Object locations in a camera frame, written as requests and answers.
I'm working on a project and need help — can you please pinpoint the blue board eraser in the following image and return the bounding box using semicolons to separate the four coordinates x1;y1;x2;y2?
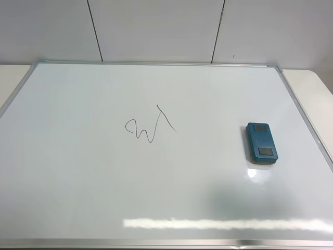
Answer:
246;122;278;165

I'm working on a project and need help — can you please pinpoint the white aluminium-framed whiteboard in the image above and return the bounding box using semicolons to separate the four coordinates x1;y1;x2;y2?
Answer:
1;61;332;249

